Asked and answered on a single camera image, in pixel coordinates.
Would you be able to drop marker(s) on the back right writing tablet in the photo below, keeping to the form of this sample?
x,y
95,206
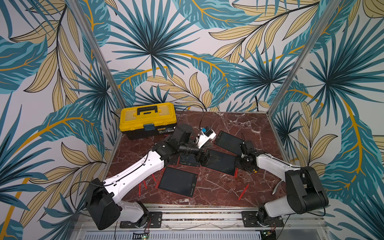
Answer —
x,y
229,143

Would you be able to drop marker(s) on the yellow black toolbox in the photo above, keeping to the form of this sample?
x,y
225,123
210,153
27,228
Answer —
x,y
147,121

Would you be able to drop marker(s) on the writing tablet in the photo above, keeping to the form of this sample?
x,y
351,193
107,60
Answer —
x,y
184,160
179,182
220,162
229,143

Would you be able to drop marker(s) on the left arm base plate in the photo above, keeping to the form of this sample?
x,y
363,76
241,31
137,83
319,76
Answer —
x,y
151,220

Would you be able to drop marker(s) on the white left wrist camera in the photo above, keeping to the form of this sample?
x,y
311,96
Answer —
x,y
206,134

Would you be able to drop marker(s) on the aluminium front rail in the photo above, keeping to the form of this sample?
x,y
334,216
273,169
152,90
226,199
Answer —
x,y
177,222

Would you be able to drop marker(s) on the back left writing tablet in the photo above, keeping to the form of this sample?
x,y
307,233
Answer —
x,y
184,160

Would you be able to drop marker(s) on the front left writing tablet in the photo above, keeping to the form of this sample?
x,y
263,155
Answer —
x,y
179,182

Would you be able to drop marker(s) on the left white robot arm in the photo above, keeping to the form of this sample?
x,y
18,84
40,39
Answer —
x,y
102,197

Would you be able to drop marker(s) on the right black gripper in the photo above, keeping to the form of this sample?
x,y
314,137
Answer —
x,y
244,149

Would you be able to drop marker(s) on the middle right writing tablet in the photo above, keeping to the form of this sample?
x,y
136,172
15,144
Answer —
x,y
220,162

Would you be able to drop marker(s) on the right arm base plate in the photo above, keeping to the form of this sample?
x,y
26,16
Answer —
x,y
252,219

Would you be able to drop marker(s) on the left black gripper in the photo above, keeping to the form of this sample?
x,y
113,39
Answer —
x,y
204,161

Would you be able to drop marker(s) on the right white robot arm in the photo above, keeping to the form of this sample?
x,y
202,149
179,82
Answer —
x,y
304,190

